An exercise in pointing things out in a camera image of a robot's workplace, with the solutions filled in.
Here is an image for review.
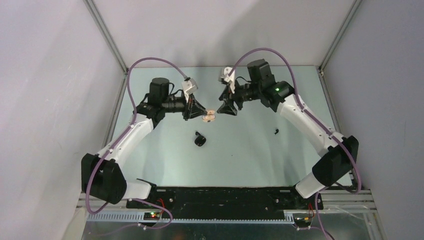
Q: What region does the right aluminium frame post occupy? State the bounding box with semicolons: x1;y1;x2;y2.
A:
318;0;363;72

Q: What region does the black earbud charging case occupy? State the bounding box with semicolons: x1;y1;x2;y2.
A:
194;131;207;147

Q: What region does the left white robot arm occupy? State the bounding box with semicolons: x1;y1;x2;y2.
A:
81;77;207;208

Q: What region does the grey slotted cable duct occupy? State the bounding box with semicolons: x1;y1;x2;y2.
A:
87;211;295;224

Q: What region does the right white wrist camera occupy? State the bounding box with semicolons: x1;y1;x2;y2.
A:
218;66;236;94

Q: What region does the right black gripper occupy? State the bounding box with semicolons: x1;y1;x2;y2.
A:
217;79;262;117

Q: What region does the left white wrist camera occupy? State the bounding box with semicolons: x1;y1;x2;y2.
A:
181;77;198;102

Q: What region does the aluminium frame post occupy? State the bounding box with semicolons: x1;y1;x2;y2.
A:
318;0;363;72
83;0;128;74

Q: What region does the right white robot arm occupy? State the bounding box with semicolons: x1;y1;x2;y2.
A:
217;59;359;209

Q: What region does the controller board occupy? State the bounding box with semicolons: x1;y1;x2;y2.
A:
143;212;162;221
293;217;312;229

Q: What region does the right controller board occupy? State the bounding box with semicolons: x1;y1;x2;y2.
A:
293;217;312;229

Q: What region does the left aluminium frame post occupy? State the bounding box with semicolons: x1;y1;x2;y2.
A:
83;0;128;74

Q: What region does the beige earbud charging case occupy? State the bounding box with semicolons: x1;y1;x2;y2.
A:
202;110;216;123

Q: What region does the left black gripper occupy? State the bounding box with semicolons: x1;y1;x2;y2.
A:
161;91;207;121

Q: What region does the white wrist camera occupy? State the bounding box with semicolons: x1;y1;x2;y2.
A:
218;66;236;94
181;77;198;102

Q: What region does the left controller board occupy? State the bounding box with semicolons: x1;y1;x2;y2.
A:
143;212;162;221

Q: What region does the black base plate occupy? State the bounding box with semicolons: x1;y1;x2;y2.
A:
146;186;324;220

